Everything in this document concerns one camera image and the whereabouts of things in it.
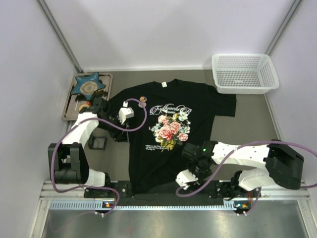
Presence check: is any white round brooch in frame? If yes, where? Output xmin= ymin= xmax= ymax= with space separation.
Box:
xmin=138 ymin=102 xmax=146 ymax=108

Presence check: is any black floral t-shirt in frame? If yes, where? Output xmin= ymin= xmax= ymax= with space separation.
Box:
xmin=109 ymin=79 xmax=237 ymax=193

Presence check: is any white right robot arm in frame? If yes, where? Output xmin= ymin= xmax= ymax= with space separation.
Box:
xmin=176 ymin=140 xmax=304 ymax=197

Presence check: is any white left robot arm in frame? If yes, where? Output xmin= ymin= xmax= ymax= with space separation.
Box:
xmin=48 ymin=98 xmax=135 ymax=192

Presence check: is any black box with pink brooch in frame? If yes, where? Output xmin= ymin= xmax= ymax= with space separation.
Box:
xmin=88 ymin=135 xmax=107 ymax=150

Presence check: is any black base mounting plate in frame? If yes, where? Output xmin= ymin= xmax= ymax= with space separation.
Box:
xmin=84 ymin=180 xmax=259 ymax=200

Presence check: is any brown rectangular tray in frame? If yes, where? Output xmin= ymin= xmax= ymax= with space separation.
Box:
xmin=62 ymin=72 xmax=113 ymax=121

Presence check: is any blue star-shaped dish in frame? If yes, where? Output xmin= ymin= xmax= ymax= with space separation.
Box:
xmin=70 ymin=72 xmax=106 ymax=101

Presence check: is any white perforated plastic basket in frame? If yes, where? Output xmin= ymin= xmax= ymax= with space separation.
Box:
xmin=211 ymin=54 xmax=279 ymax=94

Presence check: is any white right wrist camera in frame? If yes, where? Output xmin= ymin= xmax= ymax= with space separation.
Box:
xmin=175 ymin=170 xmax=198 ymax=190

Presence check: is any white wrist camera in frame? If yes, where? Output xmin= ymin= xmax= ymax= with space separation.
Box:
xmin=175 ymin=170 xmax=198 ymax=190
xmin=118 ymin=101 xmax=134 ymax=125

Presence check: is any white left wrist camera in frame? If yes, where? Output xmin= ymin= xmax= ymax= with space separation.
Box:
xmin=118 ymin=101 xmax=134 ymax=125

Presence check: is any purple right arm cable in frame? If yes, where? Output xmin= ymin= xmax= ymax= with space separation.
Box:
xmin=175 ymin=141 xmax=317 ymax=215

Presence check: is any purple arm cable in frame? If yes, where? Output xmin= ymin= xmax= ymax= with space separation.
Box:
xmin=51 ymin=98 xmax=149 ymax=215
xmin=175 ymin=141 xmax=317 ymax=215

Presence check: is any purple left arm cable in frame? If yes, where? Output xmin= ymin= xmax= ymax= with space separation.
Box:
xmin=51 ymin=98 xmax=149 ymax=215

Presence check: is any grey slotted cable duct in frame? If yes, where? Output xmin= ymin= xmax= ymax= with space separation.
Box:
xmin=50 ymin=200 xmax=250 ymax=212

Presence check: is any aluminium frame rail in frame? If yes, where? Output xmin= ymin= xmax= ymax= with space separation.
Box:
xmin=30 ymin=181 xmax=317 ymax=238

